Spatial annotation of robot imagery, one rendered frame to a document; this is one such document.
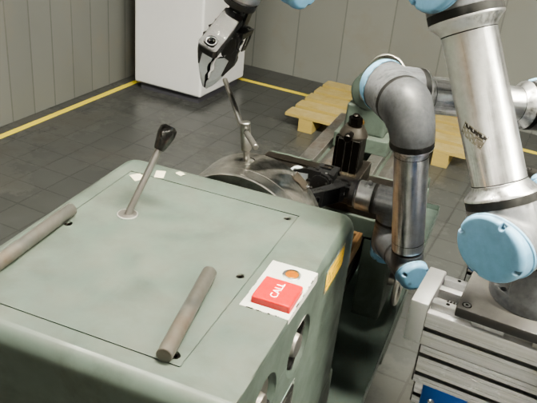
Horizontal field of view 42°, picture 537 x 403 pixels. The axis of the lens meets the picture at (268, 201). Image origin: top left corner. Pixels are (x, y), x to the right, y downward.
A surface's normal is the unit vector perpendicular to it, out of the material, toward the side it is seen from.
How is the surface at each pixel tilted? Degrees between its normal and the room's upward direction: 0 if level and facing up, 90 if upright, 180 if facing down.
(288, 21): 90
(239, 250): 0
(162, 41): 90
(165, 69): 90
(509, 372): 90
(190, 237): 0
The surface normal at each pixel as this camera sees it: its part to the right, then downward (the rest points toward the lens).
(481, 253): -0.73, 0.36
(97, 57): 0.89, 0.29
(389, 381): 0.09, -0.88
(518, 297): -0.61, 0.02
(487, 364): -0.45, 0.38
